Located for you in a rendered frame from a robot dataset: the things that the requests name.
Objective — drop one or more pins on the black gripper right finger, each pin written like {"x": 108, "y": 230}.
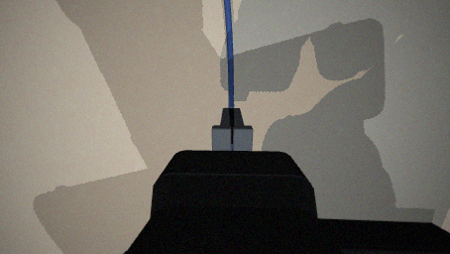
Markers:
{"x": 242, "y": 136}

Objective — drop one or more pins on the blue cable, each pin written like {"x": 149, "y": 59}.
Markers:
{"x": 229, "y": 34}

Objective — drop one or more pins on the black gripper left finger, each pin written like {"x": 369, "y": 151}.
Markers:
{"x": 222, "y": 134}

